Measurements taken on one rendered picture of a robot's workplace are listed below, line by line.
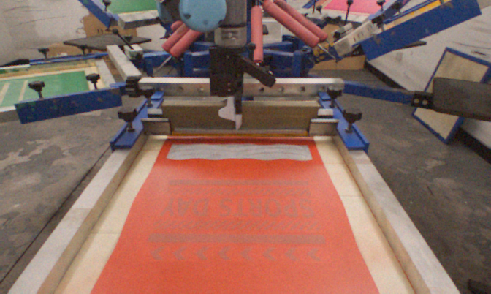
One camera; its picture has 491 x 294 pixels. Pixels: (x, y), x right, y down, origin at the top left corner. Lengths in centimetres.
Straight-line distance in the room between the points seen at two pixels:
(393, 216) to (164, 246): 39
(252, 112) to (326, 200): 29
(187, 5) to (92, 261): 42
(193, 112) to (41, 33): 524
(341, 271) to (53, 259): 42
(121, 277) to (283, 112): 50
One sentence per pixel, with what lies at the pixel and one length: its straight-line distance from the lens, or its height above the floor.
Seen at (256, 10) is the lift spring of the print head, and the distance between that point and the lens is 135.
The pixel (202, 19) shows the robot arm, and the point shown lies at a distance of 49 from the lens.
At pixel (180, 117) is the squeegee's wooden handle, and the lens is 77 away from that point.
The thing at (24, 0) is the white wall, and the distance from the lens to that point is 592.
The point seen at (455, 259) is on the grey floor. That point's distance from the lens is 206.
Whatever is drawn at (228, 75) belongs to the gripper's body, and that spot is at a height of 114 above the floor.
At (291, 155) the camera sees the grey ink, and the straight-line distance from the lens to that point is 73.
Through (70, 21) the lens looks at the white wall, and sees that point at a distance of 560.
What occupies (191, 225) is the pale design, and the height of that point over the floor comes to 96.
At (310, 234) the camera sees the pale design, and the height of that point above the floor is 96.
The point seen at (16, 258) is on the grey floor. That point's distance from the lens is 211.
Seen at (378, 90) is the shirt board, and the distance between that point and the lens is 138.
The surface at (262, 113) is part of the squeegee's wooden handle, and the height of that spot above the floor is 104.
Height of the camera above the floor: 135
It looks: 27 degrees down
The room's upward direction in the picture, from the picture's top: straight up
